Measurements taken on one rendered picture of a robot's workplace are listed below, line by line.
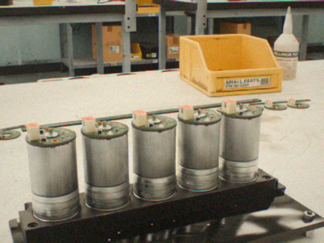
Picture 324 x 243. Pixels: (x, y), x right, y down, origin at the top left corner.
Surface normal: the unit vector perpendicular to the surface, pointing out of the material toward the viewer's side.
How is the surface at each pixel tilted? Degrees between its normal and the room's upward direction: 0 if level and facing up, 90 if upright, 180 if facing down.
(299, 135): 0
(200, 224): 0
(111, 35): 91
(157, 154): 90
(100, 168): 90
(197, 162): 90
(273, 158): 0
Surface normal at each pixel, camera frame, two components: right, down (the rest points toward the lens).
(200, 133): -0.06, 0.30
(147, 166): -0.32, 0.29
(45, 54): 0.37, 0.28
